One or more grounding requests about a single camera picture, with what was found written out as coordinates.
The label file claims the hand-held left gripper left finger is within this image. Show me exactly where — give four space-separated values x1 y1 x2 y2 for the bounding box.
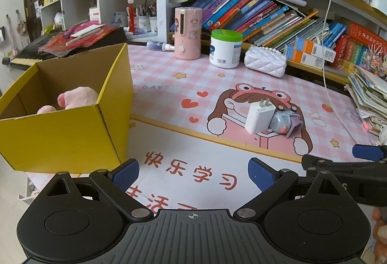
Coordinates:
35 158 155 220

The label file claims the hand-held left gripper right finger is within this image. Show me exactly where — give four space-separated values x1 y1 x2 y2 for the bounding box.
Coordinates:
233 157 353 220

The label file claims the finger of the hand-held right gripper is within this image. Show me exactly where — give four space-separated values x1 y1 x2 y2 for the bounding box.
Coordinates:
302 154 387 208
352 144 387 162

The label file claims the white charger plug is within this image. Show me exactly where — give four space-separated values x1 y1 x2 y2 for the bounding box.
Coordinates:
245 98 277 134

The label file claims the yellow cardboard box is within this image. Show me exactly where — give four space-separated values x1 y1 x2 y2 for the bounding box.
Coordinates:
0 43 134 173

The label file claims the pink plush toy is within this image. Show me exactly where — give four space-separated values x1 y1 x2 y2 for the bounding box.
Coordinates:
36 86 99 115

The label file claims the person's right hand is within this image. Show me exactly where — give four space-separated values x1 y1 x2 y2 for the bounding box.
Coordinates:
371 206 387 264

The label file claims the pile of booklets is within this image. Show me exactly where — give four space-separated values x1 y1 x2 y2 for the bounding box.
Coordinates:
345 66 387 138

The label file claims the small grey purple toy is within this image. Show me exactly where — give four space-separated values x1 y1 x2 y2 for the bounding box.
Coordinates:
269 108 303 139

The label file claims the white quilted clutch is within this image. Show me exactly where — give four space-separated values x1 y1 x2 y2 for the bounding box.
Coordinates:
244 45 287 78

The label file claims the red boxed book set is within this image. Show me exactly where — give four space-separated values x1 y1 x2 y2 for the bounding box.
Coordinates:
332 22 387 72

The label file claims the orange white carton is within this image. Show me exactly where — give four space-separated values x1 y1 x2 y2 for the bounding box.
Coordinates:
295 36 337 63
284 44 325 68

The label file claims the white can green lid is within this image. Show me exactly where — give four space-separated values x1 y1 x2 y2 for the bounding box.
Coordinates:
209 29 243 69

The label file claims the grey notebook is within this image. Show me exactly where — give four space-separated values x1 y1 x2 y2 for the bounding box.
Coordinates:
65 31 98 46

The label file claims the white notebook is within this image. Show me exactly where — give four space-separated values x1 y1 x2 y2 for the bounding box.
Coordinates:
70 23 102 38

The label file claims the pink cartoon humidifier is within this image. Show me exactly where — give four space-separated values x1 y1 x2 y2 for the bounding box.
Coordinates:
174 7 202 60

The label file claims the magenta fabric piece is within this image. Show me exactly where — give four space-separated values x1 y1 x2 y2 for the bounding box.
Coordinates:
63 21 91 38

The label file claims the red tassel ornament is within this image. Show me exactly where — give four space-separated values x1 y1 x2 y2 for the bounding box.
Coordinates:
127 0 136 34

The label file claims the black electronic keyboard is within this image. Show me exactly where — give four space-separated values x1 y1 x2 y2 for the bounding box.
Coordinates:
10 27 127 65

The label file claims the white carton red label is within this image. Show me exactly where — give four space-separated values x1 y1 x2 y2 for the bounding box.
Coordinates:
89 6 102 23

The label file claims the bunch of pens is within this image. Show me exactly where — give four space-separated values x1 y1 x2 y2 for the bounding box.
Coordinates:
133 0 158 18

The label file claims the beige hanging bag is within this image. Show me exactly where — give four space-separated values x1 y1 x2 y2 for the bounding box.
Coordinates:
16 10 28 37

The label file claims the white cable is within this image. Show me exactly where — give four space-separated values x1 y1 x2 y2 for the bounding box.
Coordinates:
321 0 365 144

